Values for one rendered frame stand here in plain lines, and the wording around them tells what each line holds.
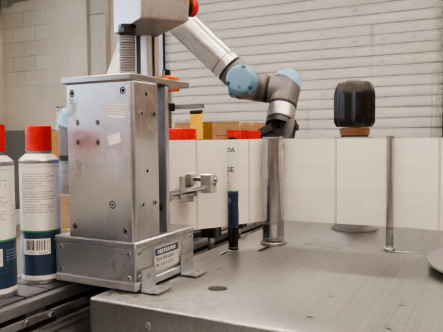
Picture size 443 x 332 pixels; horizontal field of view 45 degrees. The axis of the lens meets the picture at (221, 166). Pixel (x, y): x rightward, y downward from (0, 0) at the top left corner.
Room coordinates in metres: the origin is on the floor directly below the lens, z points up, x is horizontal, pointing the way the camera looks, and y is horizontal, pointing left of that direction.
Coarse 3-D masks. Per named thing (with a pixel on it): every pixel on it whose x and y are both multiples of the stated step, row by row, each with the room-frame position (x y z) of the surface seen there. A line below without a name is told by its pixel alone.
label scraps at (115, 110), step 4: (108, 104) 0.64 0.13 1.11; (112, 104) 0.64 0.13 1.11; (116, 104) 0.63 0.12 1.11; (120, 104) 0.63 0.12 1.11; (124, 104) 0.63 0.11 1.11; (108, 108) 0.64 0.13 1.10; (112, 108) 0.64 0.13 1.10; (116, 108) 0.64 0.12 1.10; (120, 108) 0.63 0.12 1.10; (124, 108) 0.63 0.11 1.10; (108, 112) 0.64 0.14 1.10; (112, 112) 0.64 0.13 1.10; (116, 112) 0.64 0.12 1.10; (120, 112) 0.63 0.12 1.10; (124, 112) 0.63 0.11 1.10; (108, 116) 0.64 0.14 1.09; (112, 116) 0.64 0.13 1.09; (116, 116) 0.64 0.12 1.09; (120, 116) 0.63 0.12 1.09; (124, 116) 0.63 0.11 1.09; (108, 136) 0.64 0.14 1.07; (112, 136) 0.64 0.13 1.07; (116, 136) 0.64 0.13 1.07; (120, 136) 0.63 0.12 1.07; (108, 140) 0.64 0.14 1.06; (112, 140) 0.64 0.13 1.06; (116, 140) 0.64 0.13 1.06; (120, 140) 0.63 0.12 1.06; (112, 144) 0.64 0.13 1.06
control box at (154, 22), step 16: (128, 0) 1.04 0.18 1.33; (144, 0) 0.98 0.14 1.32; (160, 0) 0.99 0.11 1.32; (176, 0) 1.01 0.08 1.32; (128, 16) 1.04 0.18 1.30; (144, 16) 0.98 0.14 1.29; (160, 16) 0.99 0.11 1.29; (176, 16) 1.01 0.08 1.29; (144, 32) 1.11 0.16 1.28; (160, 32) 1.11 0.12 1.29
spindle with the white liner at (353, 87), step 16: (352, 80) 1.05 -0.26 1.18; (336, 96) 1.07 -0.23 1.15; (352, 96) 1.04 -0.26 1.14; (368, 96) 1.04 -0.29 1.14; (336, 112) 1.07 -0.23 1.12; (352, 112) 1.04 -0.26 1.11; (368, 112) 1.04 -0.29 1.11; (352, 128) 1.04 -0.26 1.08; (368, 128) 1.05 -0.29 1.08; (336, 224) 1.06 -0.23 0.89
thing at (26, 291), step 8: (24, 288) 0.66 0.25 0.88; (32, 288) 0.66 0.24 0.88; (40, 288) 0.66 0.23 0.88; (48, 288) 0.66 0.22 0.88; (56, 288) 0.66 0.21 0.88; (16, 296) 0.62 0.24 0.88; (24, 296) 0.62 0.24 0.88; (32, 296) 0.63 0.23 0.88; (0, 304) 0.59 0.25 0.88; (8, 304) 0.60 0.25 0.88
